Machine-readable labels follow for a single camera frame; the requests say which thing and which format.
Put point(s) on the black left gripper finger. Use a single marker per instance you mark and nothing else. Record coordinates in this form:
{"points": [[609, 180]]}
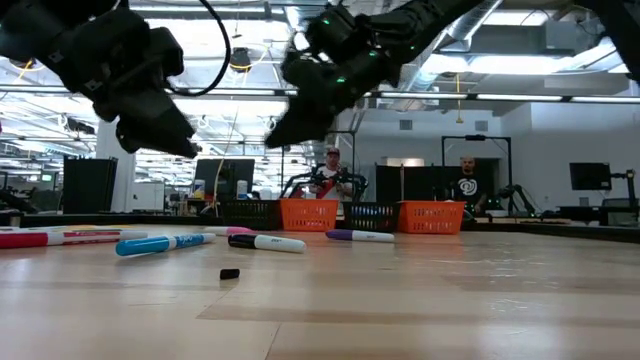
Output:
{"points": [[160, 145], [155, 112]]}

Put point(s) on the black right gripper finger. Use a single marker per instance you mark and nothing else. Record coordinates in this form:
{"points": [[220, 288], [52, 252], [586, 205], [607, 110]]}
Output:
{"points": [[320, 127], [295, 120]]}

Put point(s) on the purple cap white marker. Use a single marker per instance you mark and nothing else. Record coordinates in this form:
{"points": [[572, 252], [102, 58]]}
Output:
{"points": [[340, 235]]}

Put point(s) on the pink cap white marker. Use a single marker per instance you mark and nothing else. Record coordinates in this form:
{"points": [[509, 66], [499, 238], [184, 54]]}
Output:
{"points": [[240, 230]]}

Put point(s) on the black cap white marker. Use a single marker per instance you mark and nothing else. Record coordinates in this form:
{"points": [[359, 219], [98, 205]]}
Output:
{"points": [[280, 244]]}

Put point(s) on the red cap white marker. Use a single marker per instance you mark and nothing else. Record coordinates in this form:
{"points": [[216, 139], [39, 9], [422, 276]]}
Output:
{"points": [[25, 240]]}

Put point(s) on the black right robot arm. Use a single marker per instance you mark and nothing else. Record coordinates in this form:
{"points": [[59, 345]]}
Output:
{"points": [[425, 15]]}

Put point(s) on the black background robot arm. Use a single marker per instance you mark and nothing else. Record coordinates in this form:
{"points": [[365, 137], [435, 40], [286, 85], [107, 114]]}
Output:
{"points": [[290, 187], [357, 180], [515, 191]]}

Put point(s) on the white cabinet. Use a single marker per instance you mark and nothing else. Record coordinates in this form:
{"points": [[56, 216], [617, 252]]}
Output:
{"points": [[148, 197]]}

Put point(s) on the white wipes canister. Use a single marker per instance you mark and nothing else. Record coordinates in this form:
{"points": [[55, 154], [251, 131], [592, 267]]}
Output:
{"points": [[242, 190], [199, 190]]}

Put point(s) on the person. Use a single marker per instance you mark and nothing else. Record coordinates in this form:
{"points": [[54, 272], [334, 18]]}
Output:
{"points": [[330, 187], [467, 187]]}

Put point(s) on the white square column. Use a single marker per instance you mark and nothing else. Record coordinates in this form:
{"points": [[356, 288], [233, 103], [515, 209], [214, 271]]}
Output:
{"points": [[112, 185]]}

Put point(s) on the black computer monitor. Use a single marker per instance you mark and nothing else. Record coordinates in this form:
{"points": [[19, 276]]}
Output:
{"points": [[230, 175], [590, 176]]}

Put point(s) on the black partition panel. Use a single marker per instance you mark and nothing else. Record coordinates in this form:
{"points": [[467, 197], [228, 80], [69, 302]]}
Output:
{"points": [[90, 185]]}

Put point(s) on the black ceiling mounted device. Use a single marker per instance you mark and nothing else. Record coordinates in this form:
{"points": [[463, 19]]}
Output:
{"points": [[241, 59]]}

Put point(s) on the orange mesh basket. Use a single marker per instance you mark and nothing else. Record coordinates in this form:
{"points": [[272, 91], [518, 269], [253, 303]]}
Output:
{"points": [[308, 215], [430, 215]]}

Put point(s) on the black mesh basket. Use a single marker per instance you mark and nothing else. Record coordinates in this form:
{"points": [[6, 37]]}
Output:
{"points": [[347, 215], [250, 215]]}

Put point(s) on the blue cap white marker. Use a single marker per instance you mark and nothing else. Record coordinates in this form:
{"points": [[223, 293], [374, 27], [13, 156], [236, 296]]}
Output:
{"points": [[145, 246]]}

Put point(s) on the small black cap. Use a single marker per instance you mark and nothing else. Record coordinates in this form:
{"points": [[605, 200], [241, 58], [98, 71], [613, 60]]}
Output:
{"points": [[229, 274]]}

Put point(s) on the black ceiling light rail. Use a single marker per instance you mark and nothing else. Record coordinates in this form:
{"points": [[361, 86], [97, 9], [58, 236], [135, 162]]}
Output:
{"points": [[250, 92]]}

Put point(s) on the wide black partition wall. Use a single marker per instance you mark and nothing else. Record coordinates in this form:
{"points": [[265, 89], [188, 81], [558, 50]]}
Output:
{"points": [[425, 185]]}

